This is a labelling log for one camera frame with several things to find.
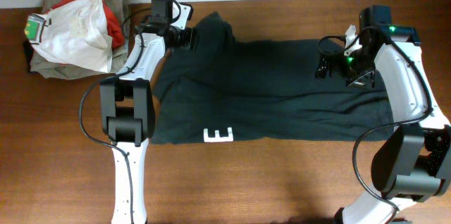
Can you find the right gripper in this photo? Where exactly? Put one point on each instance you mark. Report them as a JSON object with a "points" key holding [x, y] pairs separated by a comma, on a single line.
{"points": [[363, 80]]}

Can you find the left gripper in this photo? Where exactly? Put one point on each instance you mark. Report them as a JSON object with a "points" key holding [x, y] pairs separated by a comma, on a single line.
{"points": [[187, 36]]}

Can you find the dark green t-shirt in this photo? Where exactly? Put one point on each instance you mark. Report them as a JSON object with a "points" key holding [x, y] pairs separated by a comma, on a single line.
{"points": [[261, 89]]}

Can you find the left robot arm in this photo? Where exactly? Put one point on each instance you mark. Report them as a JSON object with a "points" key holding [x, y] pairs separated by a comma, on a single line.
{"points": [[127, 111]]}

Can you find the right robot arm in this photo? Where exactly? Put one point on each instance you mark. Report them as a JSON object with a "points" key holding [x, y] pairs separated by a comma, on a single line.
{"points": [[413, 165]]}

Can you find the olive grey folded garment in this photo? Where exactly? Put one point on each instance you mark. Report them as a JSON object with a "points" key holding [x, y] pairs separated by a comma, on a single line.
{"points": [[52, 70]]}

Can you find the white t-shirt with print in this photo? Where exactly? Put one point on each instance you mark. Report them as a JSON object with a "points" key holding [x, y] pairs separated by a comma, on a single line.
{"points": [[73, 34]]}

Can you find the red garment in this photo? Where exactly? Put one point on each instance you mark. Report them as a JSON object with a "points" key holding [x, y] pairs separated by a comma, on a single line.
{"points": [[112, 23]]}

